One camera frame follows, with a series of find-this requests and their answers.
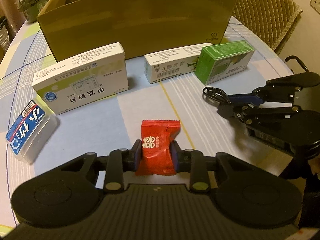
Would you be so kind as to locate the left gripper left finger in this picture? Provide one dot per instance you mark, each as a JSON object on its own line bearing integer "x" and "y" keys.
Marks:
{"x": 119, "y": 162}

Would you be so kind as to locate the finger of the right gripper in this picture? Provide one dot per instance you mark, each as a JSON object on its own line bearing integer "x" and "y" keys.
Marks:
{"x": 257, "y": 115}
{"x": 282, "y": 89}

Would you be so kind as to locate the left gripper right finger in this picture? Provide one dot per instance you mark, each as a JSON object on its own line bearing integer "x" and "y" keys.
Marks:
{"x": 193, "y": 162}

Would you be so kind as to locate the red candy packet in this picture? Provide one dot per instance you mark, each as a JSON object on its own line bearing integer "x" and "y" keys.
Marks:
{"x": 156, "y": 138}

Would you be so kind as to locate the green medicine box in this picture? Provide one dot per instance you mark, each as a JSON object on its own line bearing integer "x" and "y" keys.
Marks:
{"x": 219, "y": 61}

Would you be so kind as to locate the large white medicine box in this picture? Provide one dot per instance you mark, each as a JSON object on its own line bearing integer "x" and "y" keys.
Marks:
{"x": 83, "y": 78}

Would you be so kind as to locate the blue labelled clear plastic case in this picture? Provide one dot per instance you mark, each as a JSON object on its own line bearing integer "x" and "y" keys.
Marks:
{"x": 31, "y": 130}

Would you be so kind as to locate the long white ointment box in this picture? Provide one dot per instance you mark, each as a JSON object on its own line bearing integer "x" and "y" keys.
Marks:
{"x": 169, "y": 63}

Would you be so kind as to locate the checkered tablecloth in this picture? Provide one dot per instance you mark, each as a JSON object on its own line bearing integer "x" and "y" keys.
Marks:
{"x": 113, "y": 122}

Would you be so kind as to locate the woven beige chair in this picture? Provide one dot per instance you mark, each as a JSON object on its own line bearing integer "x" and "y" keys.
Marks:
{"x": 273, "y": 21}

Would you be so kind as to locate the brown cardboard box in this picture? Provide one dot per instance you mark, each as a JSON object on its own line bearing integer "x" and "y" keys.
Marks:
{"x": 72, "y": 27}

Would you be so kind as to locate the wall power outlet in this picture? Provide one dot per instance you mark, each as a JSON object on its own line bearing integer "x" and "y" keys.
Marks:
{"x": 315, "y": 4}

